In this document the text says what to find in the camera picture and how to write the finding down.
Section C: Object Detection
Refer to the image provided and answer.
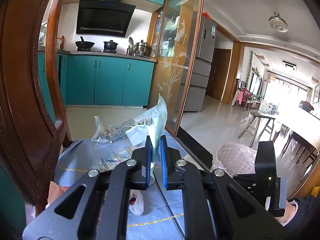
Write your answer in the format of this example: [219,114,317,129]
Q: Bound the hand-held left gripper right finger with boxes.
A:
[160,135,295,240]

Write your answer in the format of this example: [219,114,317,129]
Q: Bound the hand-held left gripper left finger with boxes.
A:
[22,135,153,240]

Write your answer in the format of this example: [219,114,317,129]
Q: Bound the clear printed plastic bag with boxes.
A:
[90,94,168,173]

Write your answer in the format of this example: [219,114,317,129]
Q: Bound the white plastic basket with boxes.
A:
[212,142,259,178]

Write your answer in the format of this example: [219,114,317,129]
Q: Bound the person's right forearm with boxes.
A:
[275,196,320,240]

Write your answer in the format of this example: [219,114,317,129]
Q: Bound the clear plastic basket liner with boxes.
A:
[211,142,259,178]

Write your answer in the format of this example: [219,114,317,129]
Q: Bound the small white plastic bag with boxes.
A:
[128,189,145,216]

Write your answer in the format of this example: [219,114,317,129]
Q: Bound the wooden stool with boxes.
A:
[238,111,277,147]

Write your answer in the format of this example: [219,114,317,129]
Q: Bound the blue striped cloth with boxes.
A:
[54,135,218,240]

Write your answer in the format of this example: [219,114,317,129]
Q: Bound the dining table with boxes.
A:
[272,105,320,165]

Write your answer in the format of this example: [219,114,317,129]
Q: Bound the pink chairs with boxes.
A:
[231,89,253,105]

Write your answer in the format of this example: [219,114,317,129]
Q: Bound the teal lower kitchen cabinets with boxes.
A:
[37,52,155,107]

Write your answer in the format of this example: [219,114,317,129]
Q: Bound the sliding glass door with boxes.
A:
[147,0,204,135]

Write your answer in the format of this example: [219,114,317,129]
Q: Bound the pink paper scrap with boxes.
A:
[45,181,72,209]

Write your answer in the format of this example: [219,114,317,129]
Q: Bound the grey kitchen countertop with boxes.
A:
[56,49,158,63]

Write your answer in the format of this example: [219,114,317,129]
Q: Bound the green vine garland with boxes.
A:
[246,51,254,88]

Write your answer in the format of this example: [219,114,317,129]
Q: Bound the wooden door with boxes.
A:
[206,48,232,100]

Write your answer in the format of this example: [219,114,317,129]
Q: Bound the ceiling air vent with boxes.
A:
[282,60,298,70]

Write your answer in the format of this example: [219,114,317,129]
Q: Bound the grey refrigerator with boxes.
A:
[180,15,217,112]

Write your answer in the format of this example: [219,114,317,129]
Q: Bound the steel pot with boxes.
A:
[134,40,152,56]

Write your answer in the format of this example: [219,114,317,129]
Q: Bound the gas stove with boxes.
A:
[76,47,118,53]

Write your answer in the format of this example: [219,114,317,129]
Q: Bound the black wok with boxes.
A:
[75,36,95,49]

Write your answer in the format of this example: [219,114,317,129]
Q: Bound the carved wooden chair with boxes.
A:
[0,0,75,215]

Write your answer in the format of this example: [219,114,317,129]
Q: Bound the ceiling fan light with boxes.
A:
[269,12,288,32]

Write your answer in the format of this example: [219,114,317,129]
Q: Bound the black range hood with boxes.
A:
[76,0,137,38]

